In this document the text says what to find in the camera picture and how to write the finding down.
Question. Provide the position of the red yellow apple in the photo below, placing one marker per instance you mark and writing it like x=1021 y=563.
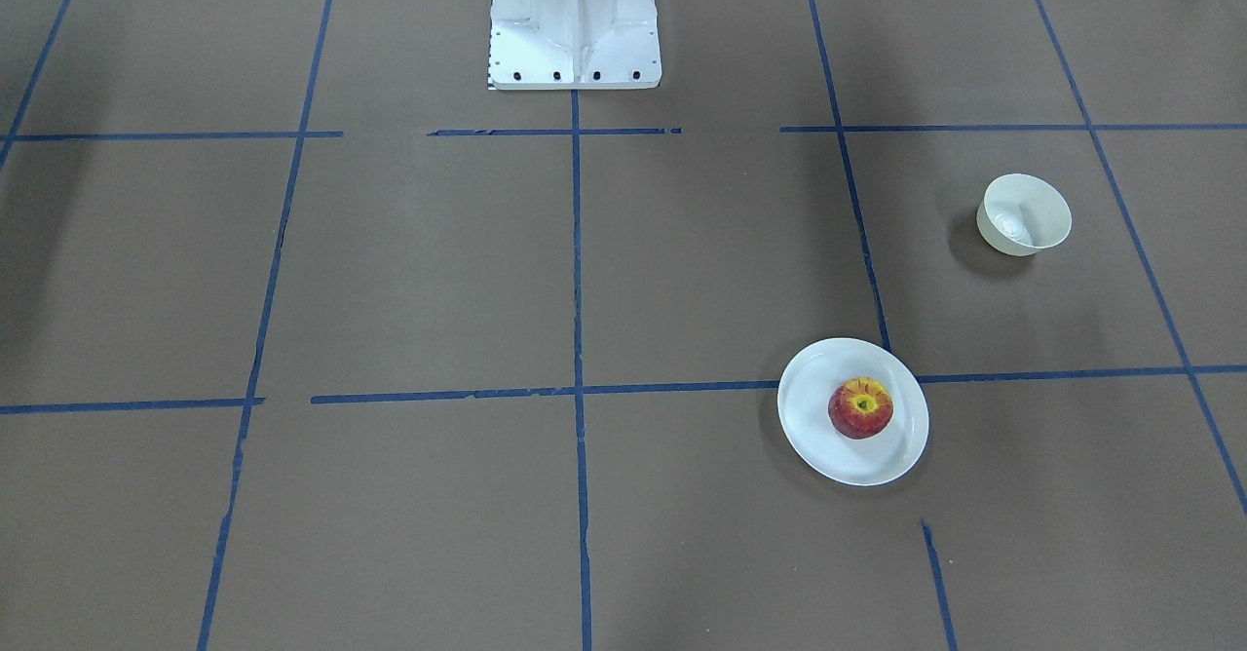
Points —
x=860 y=408

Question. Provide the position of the white round plate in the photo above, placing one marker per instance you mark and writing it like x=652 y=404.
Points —
x=804 y=401

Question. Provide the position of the white bowl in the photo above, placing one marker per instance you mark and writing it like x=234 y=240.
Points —
x=1020 y=215

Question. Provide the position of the short blue tape strip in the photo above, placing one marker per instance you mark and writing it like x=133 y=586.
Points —
x=938 y=583

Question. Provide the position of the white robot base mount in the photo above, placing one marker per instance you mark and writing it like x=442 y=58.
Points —
x=541 y=45

